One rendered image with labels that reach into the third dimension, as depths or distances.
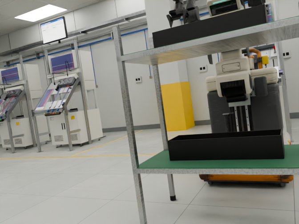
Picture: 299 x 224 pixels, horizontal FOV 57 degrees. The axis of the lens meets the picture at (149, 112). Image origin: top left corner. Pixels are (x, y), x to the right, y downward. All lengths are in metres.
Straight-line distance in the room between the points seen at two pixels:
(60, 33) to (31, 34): 2.96
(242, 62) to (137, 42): 4.35
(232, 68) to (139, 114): 4.33
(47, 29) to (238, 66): 4.17
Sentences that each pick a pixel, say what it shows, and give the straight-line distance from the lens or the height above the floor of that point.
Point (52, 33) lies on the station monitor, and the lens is 5.49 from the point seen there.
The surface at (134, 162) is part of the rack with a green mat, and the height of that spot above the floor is 0.38.
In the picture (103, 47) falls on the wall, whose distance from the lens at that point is 6.65.
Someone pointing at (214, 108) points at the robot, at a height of 0.55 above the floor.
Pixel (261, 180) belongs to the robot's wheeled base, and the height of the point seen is 0.06.
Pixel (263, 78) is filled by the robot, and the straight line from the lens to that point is 2.11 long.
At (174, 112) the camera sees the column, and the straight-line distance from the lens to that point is 5.24.
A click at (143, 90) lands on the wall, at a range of 6.07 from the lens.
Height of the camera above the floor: 0.72
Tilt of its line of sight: 3 degrees down
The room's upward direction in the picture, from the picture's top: 8 degrees counter-clockwise
